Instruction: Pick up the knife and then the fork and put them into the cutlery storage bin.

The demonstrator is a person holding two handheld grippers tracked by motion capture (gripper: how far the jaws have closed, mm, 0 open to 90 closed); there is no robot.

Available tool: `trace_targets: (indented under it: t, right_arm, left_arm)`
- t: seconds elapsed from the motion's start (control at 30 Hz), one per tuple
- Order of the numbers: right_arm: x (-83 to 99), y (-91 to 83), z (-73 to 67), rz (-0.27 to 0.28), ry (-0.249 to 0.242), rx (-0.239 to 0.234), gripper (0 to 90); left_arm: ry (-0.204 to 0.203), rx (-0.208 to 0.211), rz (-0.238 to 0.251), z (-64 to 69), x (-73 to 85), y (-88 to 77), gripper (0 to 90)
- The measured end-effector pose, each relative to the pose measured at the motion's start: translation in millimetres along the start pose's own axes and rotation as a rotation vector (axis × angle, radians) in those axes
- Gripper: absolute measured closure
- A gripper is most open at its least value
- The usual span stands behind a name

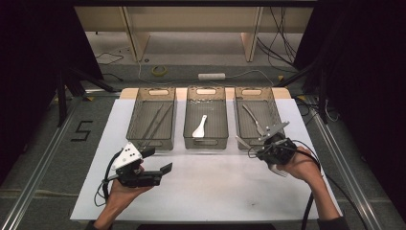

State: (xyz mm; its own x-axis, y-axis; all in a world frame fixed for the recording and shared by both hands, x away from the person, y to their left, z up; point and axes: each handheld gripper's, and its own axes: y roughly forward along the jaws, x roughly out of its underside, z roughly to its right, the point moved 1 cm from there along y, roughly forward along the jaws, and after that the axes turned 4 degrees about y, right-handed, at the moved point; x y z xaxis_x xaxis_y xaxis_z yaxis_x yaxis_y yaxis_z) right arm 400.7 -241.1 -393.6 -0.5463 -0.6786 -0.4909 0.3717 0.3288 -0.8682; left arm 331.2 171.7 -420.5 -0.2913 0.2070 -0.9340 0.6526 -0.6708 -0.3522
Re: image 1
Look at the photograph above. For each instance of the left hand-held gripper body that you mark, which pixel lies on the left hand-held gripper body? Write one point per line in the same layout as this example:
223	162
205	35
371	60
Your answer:
127	156

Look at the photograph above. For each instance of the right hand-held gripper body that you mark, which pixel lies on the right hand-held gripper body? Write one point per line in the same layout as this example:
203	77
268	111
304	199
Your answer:
276	150

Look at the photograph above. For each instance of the metal chopstick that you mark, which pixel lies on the metal chopstick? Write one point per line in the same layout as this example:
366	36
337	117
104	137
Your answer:
159	124
153	121

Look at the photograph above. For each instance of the grey transparent plastic bin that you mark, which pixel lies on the grey transparent plastic bin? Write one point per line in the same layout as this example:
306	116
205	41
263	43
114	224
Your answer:
206	118
258	111
153	118

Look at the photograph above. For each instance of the white ceramic spoon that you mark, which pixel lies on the white ceramic spoon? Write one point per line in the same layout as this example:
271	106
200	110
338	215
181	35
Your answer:
199	131

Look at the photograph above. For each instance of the person's right hand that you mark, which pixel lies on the person's right hand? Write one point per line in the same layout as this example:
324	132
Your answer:
301	164

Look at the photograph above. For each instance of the person's left hand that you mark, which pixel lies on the person's left hand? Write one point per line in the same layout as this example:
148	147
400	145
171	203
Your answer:
123	195

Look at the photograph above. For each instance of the black metal stand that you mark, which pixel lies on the black metal stand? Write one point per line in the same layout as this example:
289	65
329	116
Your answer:
61	96
323	96

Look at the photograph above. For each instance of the yellow tape roll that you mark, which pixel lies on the yellow tape roll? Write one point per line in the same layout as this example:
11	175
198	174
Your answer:
153	71

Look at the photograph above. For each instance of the white power strip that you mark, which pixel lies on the white power strip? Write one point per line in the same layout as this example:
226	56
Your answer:
211	76

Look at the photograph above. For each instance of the dark curtain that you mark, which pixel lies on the dark curtain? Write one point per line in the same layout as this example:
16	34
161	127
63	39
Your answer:
28	64
370	80

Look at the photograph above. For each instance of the beige wooden shelf unit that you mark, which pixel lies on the beige wooden shelf unit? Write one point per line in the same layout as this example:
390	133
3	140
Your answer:
191	19

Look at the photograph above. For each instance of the aluminium floor rail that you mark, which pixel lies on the aluminium floor rail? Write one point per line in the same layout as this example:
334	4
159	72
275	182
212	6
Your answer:
41	163
344	159

